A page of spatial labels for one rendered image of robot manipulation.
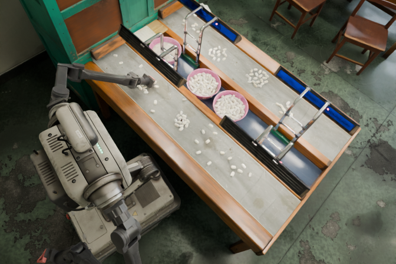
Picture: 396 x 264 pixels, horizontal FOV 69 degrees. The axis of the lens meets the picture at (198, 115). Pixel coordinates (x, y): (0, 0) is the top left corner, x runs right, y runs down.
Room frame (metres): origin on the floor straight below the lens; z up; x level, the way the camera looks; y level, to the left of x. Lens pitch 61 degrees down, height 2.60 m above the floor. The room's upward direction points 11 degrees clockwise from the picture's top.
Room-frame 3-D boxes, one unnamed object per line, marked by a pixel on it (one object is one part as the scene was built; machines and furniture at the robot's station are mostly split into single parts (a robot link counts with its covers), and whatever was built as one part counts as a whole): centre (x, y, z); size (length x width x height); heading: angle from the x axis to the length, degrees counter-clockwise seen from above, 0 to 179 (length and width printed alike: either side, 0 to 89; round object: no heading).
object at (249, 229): (0.77, 0.18, 0.67); 1.81 x 0.12 x 0.19; 55
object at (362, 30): (2.62, -1.63, 0.45); 0.44 x 0.43 x 0.91; 75
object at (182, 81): (1.24, 0.39, 1.08); 0.62 x 0.08 x 0.07; 55
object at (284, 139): (1.08, -0.69, 0.90); 0.20 x 0.19 x 0.45; 55
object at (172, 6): (2.01, 0.39, 0.83); 0.30 x 0.06 x 0.07; 145
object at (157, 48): (1.57, 0.36, 0.71); 0.22 x 0.22 x 0.06
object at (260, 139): (0.75, -0.46, 0.90); 0.20 x 0.19 x 0.45; 55
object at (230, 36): (1.70, 0.06, 1.08); 0.62 x 0.08 x 0.07; 55
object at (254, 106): (1.36, -0.22, 0.71); 1.81 x 0.05 x 0.11; 55
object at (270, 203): (0.95, 0.06, 0.73); 1.81 x 0.30 x 0.02; 55
